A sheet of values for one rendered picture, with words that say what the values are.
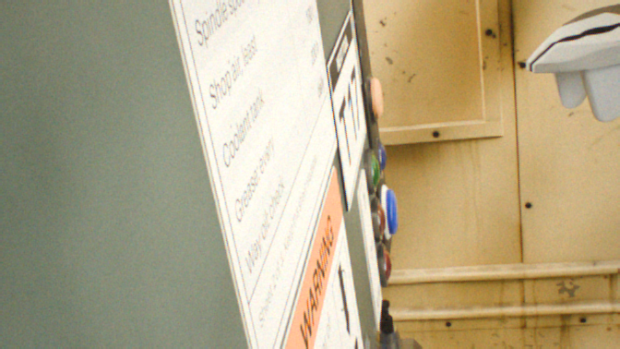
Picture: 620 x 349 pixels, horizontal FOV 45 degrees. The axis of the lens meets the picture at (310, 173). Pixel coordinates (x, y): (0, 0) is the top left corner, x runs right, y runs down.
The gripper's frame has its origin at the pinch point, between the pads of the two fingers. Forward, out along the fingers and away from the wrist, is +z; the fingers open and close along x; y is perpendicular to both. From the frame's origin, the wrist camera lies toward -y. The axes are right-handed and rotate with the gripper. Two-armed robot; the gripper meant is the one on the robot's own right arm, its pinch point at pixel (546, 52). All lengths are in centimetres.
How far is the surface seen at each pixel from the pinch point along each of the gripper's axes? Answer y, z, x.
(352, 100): -2.9, 16.7, -6.3
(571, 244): 54, -42, 50
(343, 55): -5.5, 17.2, -7.1
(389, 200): 6.6, 12.8, -0.6
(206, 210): -8.9, 28.3, -26.1
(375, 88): -1.0, 12.8, -0.6
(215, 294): -7.2, 28.6, -26.6
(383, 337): 39.2, 3.7, 26.8
